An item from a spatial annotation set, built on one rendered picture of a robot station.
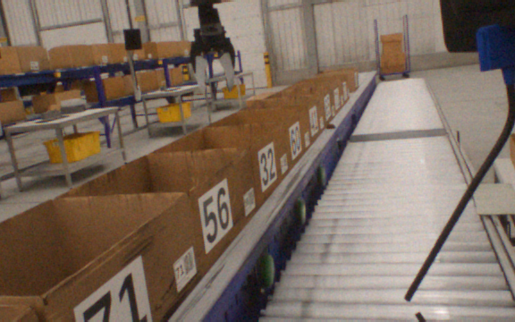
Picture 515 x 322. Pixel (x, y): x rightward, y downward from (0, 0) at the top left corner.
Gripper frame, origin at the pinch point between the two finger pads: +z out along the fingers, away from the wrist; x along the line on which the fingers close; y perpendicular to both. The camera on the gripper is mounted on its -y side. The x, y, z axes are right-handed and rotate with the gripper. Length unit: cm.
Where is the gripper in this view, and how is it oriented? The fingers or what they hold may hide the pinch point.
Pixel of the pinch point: (216, 88)
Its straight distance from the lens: 120.7
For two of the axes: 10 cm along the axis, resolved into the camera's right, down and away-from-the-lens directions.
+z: 1.0, 9.5, 2.9
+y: -1.3, -2.7, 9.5
